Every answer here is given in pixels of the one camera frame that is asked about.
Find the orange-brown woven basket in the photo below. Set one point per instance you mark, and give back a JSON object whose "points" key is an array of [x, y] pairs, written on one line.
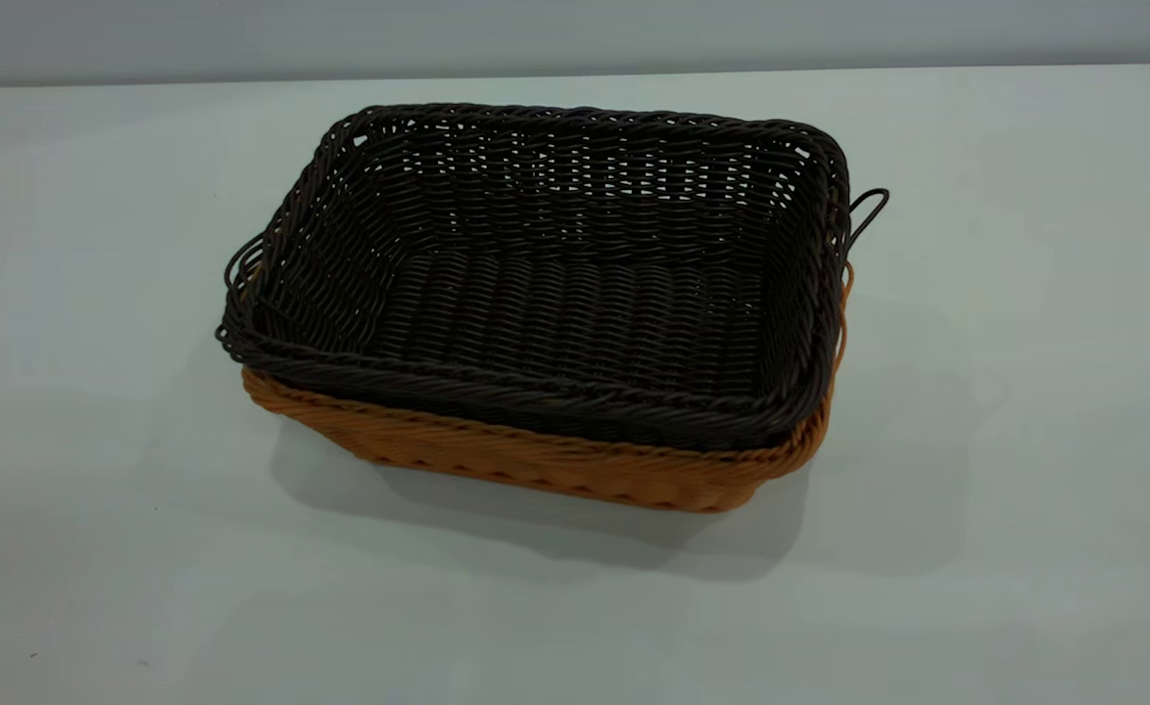
{"points": [[536, 460]]}

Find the dark brown woven basket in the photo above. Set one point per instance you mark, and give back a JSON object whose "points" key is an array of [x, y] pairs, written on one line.
{"points": [[575, 313]]}

